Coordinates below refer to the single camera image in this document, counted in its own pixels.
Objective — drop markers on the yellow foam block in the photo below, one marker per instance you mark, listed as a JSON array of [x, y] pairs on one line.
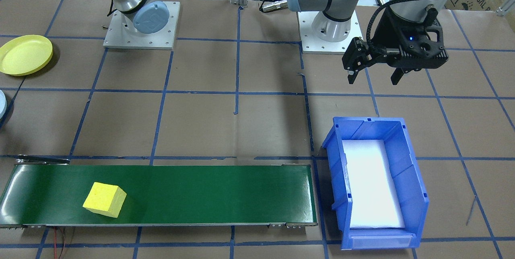
[[102, 200]]

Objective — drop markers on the yellow plastic plate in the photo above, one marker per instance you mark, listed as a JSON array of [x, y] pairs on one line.
[[24, 56]]

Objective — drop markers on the light blue plastic plate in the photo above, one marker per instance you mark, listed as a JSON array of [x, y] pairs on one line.
[[2, 104]]

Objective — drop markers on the silver metal connector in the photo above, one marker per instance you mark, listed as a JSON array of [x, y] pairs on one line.
[[275, 5]]

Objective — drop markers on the white foam pad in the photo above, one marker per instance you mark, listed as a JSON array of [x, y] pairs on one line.
[[372, 186]]

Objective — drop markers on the blue plastic storage bin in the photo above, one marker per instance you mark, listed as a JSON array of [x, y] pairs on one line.
[[410, 194]]

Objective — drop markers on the green belt conveyor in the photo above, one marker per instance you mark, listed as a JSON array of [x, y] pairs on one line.
[[181, 194]]

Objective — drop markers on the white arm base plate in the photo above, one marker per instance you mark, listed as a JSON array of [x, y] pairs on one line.
[[165, 38], [310, 46]]

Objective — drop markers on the aluminium profile post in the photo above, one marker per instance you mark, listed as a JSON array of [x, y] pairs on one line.
[[507, 9]]

